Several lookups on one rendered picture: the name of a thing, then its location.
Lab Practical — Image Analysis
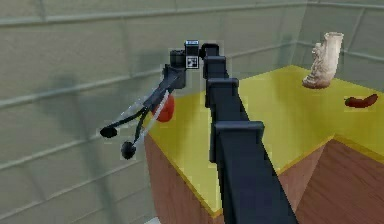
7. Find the red apple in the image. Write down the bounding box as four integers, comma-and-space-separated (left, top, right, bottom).
152, 93, 176, 123

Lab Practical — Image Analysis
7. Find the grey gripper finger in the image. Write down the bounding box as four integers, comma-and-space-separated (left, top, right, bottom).
120, 90, 171, 161
99, 99, 151, 139

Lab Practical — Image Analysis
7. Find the cream carved vase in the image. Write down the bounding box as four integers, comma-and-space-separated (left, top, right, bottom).
301, 31, 345, 90

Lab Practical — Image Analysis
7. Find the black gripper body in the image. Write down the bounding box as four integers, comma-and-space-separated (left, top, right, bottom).
142, 49, 187, 111

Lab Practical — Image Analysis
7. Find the yellow topped wooden counter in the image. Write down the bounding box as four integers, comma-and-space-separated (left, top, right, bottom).
142, 64, 384, 224

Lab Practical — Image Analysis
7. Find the red chili pepper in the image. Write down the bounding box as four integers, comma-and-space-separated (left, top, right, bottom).
344, 93, 379, 110

